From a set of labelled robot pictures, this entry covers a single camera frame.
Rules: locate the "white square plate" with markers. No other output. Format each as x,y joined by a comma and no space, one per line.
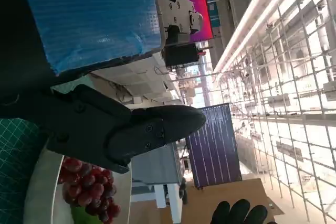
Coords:
42,182

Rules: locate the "green cutting mat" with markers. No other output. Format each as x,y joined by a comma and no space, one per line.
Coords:
13,155

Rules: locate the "white metal bracket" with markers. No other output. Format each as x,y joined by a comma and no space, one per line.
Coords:
176,11

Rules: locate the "pink computer monitor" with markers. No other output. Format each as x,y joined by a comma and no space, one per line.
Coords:
203,11

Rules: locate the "brown wooden board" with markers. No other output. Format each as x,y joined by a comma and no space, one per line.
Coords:
236,190

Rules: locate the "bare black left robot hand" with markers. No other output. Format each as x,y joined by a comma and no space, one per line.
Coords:
78,124

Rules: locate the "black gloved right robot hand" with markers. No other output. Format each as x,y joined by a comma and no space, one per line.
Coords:
239,214

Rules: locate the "red toy grape bunch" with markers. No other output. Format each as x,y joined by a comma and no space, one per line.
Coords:
89,190

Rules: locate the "dark purple computer monitor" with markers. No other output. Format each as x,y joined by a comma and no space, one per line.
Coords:
212,145

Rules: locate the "white desk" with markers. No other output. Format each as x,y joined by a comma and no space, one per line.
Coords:
141,77

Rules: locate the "black computer box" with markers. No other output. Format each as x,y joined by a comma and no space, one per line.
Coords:
181,54

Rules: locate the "long ceiling light strip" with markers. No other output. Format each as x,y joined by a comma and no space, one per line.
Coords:
252,22

